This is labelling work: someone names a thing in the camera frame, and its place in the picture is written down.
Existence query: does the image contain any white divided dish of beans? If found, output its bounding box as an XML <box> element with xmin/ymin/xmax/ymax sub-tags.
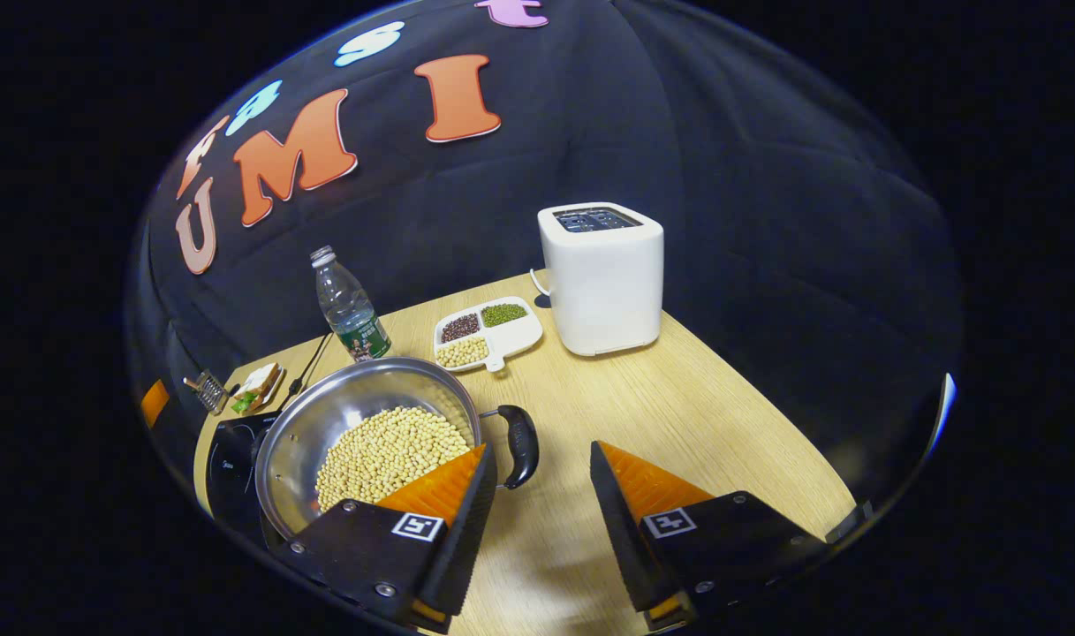
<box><xmin>433</xmin><ymin>296</ymin><xmax>545</xmax><ymax>374</ymax></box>

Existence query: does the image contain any white toaster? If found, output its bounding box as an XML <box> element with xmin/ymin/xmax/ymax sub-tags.
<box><xmin>537</xmin><ymin>202</ymin><xmax>665</xmax><ymax>358</ymax></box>

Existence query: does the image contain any dark grey table bracket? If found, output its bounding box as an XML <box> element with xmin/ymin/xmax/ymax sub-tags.
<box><xmin>824</xmin><ymin>500</ymin><xmax>874</xmax><ymax>545</ymax></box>

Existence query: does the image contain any black backdrop cloth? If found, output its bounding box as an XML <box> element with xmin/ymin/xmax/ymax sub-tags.
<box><xmin>126</xmin><ymin>0</ymin><xmax>966</xmax><ymax>531</ymax></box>

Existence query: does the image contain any black induction cooktop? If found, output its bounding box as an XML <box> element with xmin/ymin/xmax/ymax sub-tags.
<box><xmin>206</xmin><ymin>411</ymin><xmax>284</xmax><ymax>541</ymax></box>

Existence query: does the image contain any metal wire mesh holder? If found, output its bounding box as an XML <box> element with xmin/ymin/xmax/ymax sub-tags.
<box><xmin>182</xmin><ymin>369</ymin><xmax>231</xmax><ymax>416</ymax></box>

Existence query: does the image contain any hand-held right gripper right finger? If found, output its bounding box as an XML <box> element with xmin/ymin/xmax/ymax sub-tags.
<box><xmin>588</xmin><ymin>440</ymin><xmax>829</xmax><ymax>633</ymax></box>

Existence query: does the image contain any stainless steel pot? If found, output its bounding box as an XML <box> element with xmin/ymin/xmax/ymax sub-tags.
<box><xmin>254</xmin><ymin>356</ymin><xmax>541</xmax><ymax>541</ymax></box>

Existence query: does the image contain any clear plastic water bottle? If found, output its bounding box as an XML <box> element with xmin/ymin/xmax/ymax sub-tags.
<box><xmin>310</xmin><ymin>246</ymin><xmax>393</xmax><ymax>363</ymax></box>

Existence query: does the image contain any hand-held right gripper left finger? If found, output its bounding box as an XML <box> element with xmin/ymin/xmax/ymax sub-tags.
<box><xmin>276</xmin><ymin>442</ymin><xmax>500</xmax><ymax>635</ymax></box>

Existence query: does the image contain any pile of soybeans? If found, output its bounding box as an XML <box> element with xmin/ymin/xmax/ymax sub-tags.
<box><xmin>314</xmin><ymin>406</ymin><xmax>473</xmax><ymax>513</ymax></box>

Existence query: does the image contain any small white plate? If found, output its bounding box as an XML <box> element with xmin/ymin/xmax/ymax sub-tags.
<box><xmin>230</xmin><ymin>364</ymin><xmax>285</xmax><ymax>416</ymax></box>

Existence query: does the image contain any black power cable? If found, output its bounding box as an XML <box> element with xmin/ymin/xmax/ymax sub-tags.
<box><xmin>276</xmin><ymin>331</ymin><xmax>335</xmax><ymax>413</ymax></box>

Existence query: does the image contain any sandwich with lettuce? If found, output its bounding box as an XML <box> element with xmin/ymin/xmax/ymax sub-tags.
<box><xmin>231</xmin><ymin>362</ymin><xmax>282</xmax><ymax>414</ymax></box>

